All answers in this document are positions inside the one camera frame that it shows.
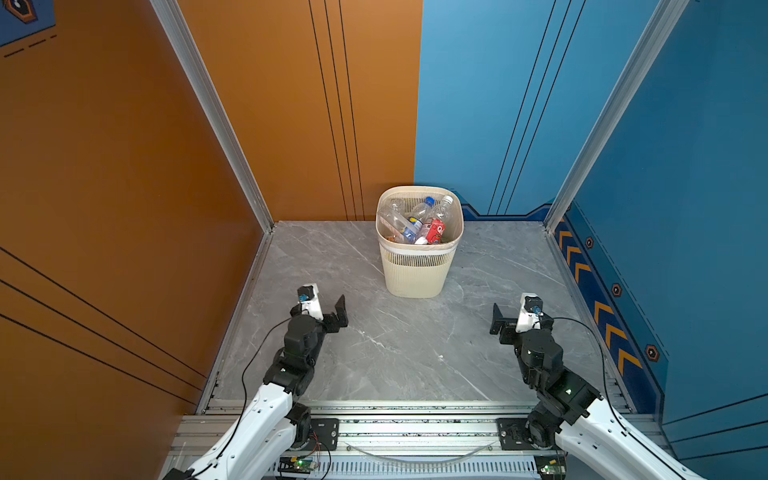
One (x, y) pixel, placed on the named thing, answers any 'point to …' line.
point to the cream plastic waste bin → (420, 270)
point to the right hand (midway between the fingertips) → (509, 307)
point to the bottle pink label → (392, 225)
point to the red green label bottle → (437, 226)
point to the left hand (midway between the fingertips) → (328, 295)
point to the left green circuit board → (295, 465)
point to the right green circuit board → (552, 464)
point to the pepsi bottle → (417, 218)
